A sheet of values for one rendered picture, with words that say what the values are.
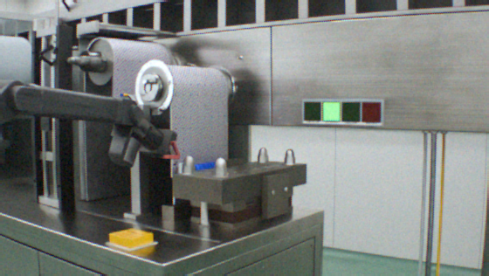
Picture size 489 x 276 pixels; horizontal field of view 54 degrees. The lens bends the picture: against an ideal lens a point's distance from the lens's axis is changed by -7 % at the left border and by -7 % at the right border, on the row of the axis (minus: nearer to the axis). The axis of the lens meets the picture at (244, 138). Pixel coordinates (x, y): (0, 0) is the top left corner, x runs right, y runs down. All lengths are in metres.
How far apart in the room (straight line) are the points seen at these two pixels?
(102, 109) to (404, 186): 3.02
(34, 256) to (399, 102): 1.06
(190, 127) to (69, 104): 0.48
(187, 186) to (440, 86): 0.68
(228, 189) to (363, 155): 2.79
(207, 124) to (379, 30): 0.54
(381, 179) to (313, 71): 2.52
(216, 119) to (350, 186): 2.64
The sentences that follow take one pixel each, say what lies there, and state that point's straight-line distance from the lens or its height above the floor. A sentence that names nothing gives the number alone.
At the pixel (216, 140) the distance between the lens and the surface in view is 1.48.
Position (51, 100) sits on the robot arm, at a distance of 0.96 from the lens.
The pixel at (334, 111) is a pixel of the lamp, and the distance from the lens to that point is 1.43.
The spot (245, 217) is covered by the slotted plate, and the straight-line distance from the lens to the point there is 1.31.
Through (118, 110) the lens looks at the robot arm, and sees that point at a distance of 1.13.
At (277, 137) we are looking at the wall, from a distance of 4.31.
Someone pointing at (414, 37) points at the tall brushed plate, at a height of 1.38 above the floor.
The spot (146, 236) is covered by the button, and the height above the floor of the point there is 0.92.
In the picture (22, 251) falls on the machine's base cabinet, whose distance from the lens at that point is 1.53.
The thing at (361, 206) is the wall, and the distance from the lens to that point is 4.01.
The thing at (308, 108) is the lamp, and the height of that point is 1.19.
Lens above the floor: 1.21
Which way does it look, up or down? 4 degrees down
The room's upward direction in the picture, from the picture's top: straight up
